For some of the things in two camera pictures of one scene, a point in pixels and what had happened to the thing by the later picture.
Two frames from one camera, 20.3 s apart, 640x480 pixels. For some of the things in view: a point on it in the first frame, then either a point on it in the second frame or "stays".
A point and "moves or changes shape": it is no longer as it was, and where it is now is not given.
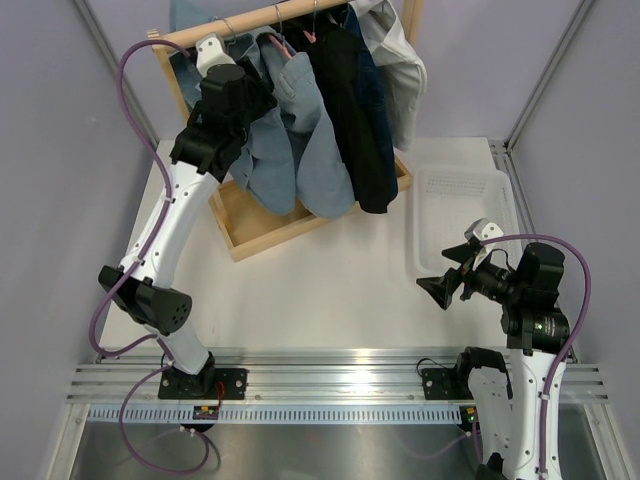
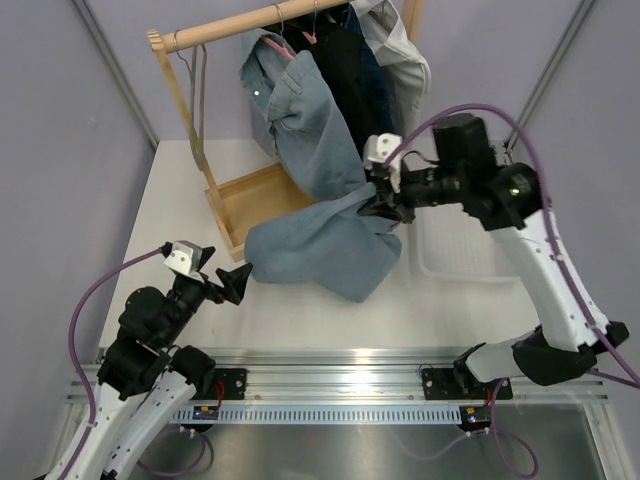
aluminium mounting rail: x=307 y=376 stays
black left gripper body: x=259 y=100 -> x=211 y=290
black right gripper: x=443 y=287 -> x=387 y=203
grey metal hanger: x=230 y=30 moves or changes shape
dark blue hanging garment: x=376 y=98 stays
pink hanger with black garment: x=312 y=37 stays
